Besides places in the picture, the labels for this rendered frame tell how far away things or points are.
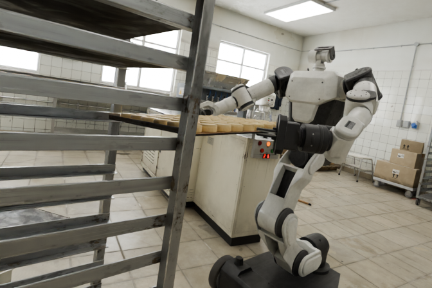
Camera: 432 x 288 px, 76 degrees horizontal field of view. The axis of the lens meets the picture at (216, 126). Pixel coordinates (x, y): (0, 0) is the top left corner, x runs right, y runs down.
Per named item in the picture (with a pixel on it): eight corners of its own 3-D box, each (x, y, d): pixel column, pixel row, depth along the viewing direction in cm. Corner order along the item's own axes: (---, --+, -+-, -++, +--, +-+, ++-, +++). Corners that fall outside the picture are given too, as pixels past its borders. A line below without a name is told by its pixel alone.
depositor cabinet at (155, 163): (139, 170, 365) (147, 107, 357) (189, 170, 401) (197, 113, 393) (173, 211, 255) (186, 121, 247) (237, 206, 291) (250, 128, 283)
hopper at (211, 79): (186, 83, 274) (188, 69, 273) (233, 92, 302) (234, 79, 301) (198, 84, 249) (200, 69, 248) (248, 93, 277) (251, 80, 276)
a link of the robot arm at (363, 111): (360, 145, 92) (375, 121, 105) (365, 118, 87) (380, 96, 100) (328, 137, 99) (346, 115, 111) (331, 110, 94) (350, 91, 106)
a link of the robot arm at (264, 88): (228, 94, 156) (261, 79, 160) (238, 114, 154) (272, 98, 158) (231, 87, 145) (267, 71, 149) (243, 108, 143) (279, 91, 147)
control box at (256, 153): (249, 157, 201) (252, 138, 200) (274, 157, 213) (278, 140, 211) (252, 158, 198) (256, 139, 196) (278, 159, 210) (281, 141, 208)
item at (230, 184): (191, 209, 265) (204, 117, 257) (221, 207, 282) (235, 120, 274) (229, 249, 204) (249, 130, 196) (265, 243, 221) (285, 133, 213)
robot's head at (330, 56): (321, 60, 143) (319, 45, 139) (337, 60, 136) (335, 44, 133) (314, 65, 139) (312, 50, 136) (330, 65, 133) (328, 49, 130)
